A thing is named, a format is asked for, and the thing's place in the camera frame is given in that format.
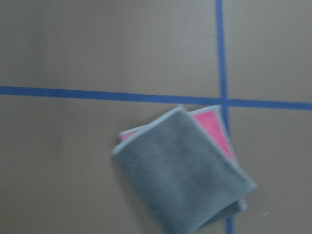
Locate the pink towel with grey hem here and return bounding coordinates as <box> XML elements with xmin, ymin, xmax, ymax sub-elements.
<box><xmin>113</xmin><ymin>105</ymin><xmax>256</xmax><ymax>234</ymax></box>

